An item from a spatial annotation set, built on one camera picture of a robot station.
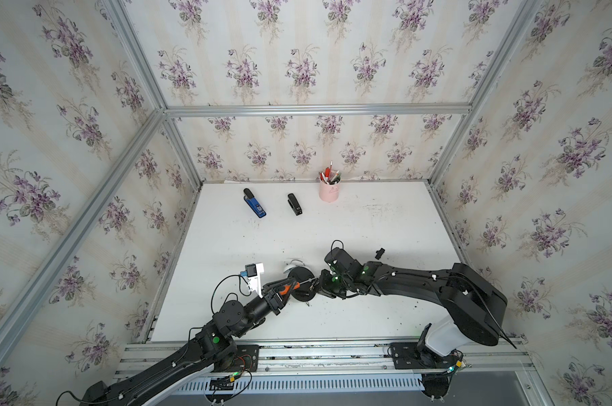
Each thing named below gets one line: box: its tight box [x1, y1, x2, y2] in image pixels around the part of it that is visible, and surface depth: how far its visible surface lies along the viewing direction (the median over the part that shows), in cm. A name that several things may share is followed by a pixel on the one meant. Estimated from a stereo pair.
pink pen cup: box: [318, 169, 342, 203], surface depth 110 cm
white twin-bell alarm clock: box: [283, 258, 317, 302], surface depth 83 cm
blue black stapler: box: [243, 187, 267, 219], surface depth 113 cm
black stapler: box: [287, 192, 303, 216], surface depth 110 cm
